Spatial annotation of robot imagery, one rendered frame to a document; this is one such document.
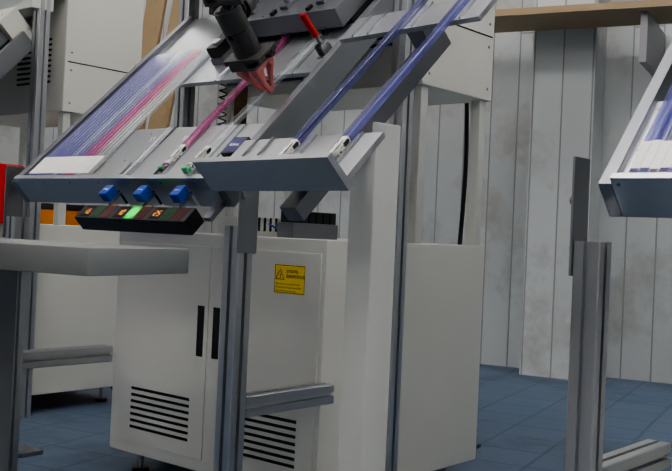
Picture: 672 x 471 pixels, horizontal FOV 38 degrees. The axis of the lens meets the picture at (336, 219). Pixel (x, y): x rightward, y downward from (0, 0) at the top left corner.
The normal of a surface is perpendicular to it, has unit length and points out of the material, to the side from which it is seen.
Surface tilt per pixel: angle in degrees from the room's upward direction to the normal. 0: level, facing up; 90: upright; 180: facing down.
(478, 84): 90
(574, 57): 90
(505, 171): 90
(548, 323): 90
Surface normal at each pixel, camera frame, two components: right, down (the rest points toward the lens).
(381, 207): 0.68, 0.02
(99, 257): 0.89, 0.04
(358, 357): -0.73, -0.04
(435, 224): -0.44, -0.04
